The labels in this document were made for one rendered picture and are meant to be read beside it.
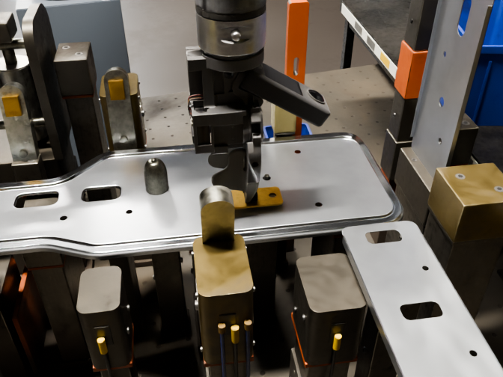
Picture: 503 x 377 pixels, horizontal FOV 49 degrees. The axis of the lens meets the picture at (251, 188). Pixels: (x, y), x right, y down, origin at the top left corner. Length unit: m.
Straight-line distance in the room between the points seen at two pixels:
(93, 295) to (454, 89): 0.51
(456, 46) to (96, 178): 0.52
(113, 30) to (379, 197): 0.69
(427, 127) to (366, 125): 0.70
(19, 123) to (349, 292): 0.54
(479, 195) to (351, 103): 0.96
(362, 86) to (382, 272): 1.12
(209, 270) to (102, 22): 0.74
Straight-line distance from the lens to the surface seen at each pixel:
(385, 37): 1.20
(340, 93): 1.68
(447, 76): 0.77
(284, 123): 0.87
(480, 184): 0.73
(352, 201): 0.76
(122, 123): 0.88
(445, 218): 0.73
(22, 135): 0.90
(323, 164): 0.82
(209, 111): 0.63
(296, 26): 0.85
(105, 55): 1.23
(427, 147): 0.84
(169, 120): 1.53
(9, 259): 0.92
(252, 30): 0.59
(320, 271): 0.68
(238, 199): 0.74
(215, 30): 0.58
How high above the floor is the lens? 1.47
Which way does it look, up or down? 37 degrees down
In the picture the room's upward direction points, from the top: straight up
